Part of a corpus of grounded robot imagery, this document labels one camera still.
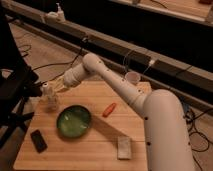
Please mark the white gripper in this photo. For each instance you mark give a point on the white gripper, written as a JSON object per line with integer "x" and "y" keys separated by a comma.
{"x": 71, "y": 78}

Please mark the long wooden beam rail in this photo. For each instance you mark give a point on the long wooden beam rail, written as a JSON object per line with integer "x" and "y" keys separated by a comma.
{"x": 183, "y": 48}

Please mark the black smartphone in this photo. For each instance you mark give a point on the black smartphone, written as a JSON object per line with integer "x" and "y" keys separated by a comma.
{"x": 38, "y": 141}

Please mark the white sponge block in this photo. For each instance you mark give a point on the white sponge block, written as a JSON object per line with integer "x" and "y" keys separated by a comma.
{"x": 124, "y": 148}

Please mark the green bowl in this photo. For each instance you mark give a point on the green bowl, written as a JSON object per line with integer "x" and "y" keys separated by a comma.
{"x": 73, "y": 121}

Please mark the white pump dispenser bottle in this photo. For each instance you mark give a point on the white pump dispenser bottle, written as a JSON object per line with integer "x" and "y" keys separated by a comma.
{"x": 58, "y": 15}

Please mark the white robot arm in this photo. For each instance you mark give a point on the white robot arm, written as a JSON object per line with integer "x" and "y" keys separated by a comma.
{"x": 166, "y": 135}

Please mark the orange carrot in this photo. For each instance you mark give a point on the orange carrot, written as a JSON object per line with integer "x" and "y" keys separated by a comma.
{"x": 109, "y": 110}

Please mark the black office chair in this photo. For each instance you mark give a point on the black office chair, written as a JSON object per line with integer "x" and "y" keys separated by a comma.
{"x": 17, "y": 83}

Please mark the white paper cup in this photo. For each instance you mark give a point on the white paper cup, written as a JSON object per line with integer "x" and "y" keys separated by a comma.
{"x": 133, "y": 77}

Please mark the wooden table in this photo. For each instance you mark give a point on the wooden table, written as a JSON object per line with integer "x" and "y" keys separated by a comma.
{"x": 94, "y": 151}

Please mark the clear plastic bottle white cap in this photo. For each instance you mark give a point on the clear plastic bottle white cap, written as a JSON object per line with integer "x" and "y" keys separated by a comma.
{"x": 49, "y": 98}

